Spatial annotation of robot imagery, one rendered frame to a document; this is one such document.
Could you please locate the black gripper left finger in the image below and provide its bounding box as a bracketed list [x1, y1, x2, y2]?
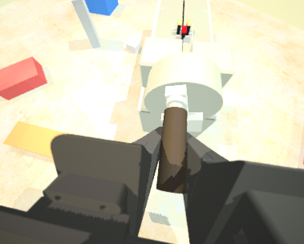
[50, 127, 163, 236]

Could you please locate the white rectangular bar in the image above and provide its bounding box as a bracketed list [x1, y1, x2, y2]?
[71, 0, 101, 49]

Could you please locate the red rectangular block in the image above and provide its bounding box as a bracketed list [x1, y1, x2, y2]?
[0, 56, 47, 100]

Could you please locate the small white cube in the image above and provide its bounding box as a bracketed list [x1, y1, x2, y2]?
[125, 38, 141, 54]

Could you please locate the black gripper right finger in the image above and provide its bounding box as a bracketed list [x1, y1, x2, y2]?
[183, 132, 304, 244]

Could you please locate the blue rectangular block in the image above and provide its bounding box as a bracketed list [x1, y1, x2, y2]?
[85, 0, 119, 16]

